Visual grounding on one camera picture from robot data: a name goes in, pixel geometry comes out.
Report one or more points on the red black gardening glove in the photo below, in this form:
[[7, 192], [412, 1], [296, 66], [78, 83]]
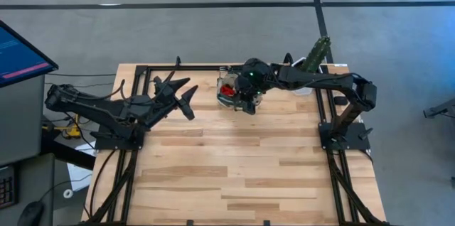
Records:
[[227, 91]]

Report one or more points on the small black puck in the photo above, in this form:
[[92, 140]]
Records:
[[340, 100]]

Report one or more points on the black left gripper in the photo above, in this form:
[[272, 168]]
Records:
[[167, 101]]

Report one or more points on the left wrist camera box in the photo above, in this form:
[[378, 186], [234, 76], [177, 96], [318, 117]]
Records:
[[140, 103]]

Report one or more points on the white paper sheet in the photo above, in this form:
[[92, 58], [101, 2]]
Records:
[[80, 176]]

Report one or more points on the black keyboard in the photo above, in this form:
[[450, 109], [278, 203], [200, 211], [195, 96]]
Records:
[[8, 187]]

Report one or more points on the beige green canvas garden bag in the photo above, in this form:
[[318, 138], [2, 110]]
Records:
[[224, 101]]

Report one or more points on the yellow clamp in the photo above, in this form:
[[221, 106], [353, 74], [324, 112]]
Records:
[[74, 131]]

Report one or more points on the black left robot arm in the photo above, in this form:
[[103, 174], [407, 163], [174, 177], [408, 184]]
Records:
[[92, 108]]

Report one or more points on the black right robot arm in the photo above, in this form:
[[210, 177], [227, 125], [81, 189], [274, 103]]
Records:
[[320, 80]]

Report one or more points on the green cactus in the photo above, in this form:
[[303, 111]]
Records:
[[316, 55]]

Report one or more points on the dark chair base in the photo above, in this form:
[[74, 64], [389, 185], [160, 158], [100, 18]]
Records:
[[437, 111]]

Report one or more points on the white plant pot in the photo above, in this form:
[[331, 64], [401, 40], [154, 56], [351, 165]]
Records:
[[304, 91]]

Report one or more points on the black computer mouse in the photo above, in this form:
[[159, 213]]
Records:
[[30, 215]]

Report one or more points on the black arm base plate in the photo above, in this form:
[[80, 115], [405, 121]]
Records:
[[106, 142], [355, 142]]

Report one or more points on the white tape roll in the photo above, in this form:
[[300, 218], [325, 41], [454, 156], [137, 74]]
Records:
[[64, 193]]

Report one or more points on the computer monitor blue screen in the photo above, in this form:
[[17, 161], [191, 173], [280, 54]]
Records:
[[21, 55]]

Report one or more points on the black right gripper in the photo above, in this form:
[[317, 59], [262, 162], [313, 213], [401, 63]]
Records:
[[249, 94]]

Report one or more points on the black table frame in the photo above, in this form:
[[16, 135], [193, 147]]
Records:
[[199, 67]]

